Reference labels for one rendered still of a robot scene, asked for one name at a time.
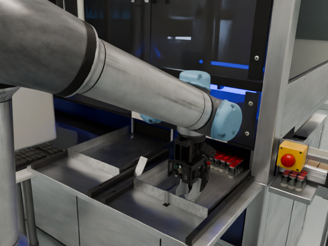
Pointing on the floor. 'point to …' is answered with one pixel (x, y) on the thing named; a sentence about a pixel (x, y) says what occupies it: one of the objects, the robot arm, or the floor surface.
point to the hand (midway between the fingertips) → (191, 198)
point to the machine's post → (271, 114)
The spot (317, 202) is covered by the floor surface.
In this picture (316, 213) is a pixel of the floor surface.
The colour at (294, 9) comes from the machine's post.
